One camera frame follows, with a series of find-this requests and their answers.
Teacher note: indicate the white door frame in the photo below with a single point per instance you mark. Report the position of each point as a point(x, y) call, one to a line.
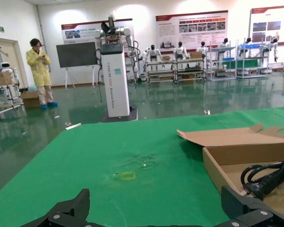
point(4, 39)

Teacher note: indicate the white pipe frame rack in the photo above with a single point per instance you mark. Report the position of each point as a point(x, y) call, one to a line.
point(7, 107)

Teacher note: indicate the black display board on stand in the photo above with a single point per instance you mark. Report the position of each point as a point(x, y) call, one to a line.
point(75, 54)

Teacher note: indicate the white flat strip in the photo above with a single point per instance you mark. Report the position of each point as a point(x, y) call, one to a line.
point(73, 126)

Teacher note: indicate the red-white wall poster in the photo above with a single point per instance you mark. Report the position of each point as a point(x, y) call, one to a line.
point(191, 28)
point(85, 28)
point(269, 23)

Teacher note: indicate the white humanoid robot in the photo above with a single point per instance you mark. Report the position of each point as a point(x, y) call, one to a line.
point(153, 53)
point(248, 40)
point(274, 41)
point(223, 45)
point(180, 50)
point(201, 49)

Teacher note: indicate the pale blue bag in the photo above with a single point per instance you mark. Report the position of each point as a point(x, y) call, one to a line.
point(33, 88)

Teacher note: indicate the green table cloth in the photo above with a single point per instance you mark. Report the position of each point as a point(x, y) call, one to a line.
point(97, 153)

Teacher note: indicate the white workbench rack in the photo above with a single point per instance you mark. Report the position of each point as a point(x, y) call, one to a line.
point(251, 50)
point(190, 59)
point(221, 48)
point(159, 63)

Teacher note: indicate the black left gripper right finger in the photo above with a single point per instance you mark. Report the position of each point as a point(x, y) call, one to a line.
point(246, 208)

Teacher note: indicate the blue plastic bin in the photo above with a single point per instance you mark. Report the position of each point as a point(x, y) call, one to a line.
point(228, 59)
point(250, 46)

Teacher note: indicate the white wall pipe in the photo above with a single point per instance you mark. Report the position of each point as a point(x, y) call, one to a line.
point(39, 23)

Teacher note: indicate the green rack panel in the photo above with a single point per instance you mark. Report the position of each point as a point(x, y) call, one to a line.
point(247, 63)

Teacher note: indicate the small brown cardboard box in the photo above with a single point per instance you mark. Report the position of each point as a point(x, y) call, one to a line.
point(1, 79)
point(196, 55)
point(166, 58)
point(29, 99)

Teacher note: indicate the small white round-headed robot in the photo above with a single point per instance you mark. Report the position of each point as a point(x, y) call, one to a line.
point(6, 68)

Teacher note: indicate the open brown cardboard box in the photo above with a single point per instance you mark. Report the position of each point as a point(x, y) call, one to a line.
point(239, 153)

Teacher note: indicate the person in yellow coat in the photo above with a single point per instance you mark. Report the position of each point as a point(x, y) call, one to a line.
point(39, 68)

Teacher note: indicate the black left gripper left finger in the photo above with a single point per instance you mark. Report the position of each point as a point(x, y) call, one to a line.
point(71, 210)

